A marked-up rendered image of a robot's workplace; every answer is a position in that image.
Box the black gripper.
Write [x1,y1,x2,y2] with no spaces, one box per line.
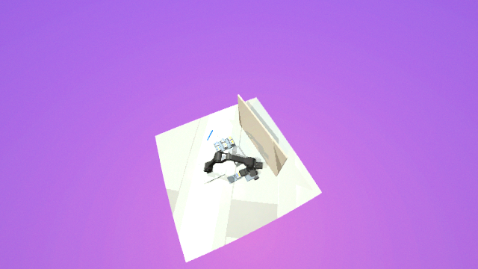
[239,167,254,177]

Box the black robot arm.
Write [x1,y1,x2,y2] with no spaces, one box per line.
[203,152,263,177]

